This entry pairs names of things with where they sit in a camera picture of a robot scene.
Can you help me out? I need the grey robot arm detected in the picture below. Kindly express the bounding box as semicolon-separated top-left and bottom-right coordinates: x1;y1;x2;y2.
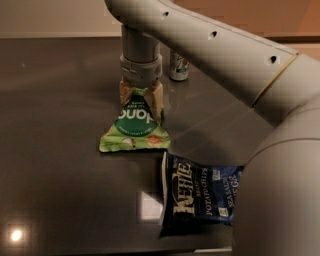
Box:
105;0;320;256

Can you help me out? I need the green rice chip bag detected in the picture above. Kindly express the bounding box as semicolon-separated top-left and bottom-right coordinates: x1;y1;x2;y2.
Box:
99;88;171;153

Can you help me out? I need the blue kettle chips bag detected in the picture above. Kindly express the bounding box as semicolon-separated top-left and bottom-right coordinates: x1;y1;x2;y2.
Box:
160;152;244;234

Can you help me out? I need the silver green soda can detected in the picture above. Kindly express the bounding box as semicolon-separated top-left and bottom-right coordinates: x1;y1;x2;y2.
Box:
169;50;189;81

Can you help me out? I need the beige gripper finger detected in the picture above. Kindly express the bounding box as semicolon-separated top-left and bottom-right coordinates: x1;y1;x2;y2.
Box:
144;83;164;117
119;79;134;106

